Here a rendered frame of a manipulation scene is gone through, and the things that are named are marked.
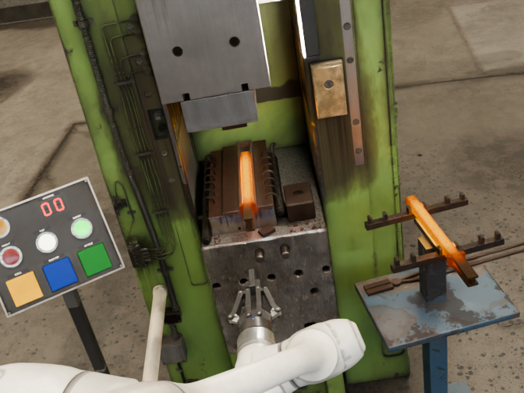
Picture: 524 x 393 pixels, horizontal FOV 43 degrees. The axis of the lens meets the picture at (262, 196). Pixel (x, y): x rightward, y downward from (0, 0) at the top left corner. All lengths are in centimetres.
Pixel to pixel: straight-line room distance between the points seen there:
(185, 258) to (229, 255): 30
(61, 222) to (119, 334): 137
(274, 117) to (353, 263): 59
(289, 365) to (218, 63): 87
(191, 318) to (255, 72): 102
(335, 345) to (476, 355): 155
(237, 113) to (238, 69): 13
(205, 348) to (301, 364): 132
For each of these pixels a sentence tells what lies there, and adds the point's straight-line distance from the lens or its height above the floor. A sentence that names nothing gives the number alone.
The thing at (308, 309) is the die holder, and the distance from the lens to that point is 219.
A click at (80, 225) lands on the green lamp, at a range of 195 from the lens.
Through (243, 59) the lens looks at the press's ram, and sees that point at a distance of 180.
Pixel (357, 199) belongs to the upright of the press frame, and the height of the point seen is 87.
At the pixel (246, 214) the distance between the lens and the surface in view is 194.
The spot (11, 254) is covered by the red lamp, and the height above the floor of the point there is 110.
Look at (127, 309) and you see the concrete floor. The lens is 336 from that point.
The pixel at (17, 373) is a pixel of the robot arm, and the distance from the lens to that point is 103.
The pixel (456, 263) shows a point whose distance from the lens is 180.
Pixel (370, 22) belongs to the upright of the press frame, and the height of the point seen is 144.
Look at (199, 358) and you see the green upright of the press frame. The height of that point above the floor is 27.
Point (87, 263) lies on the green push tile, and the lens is 195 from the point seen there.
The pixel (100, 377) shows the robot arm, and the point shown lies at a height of 142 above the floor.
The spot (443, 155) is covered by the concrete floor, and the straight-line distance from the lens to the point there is 412.
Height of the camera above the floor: 209
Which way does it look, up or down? 32 degrees down
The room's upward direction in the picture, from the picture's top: 11 degrees counter-clockwise
